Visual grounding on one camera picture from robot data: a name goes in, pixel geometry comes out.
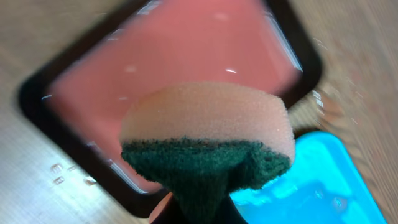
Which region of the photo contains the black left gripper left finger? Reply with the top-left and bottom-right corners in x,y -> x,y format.
149,192 -> 187,224

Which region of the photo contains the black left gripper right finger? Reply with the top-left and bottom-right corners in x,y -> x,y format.
217,196 -> 248,224

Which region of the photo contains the dark green sponge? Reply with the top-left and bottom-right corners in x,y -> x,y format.
120,82 -> 295,223

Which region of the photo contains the teal plastic tray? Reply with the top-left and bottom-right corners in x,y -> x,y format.
231,131 -> 386,224

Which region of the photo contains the dark red-lined tray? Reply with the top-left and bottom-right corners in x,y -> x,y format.
18,1 -> 323,218

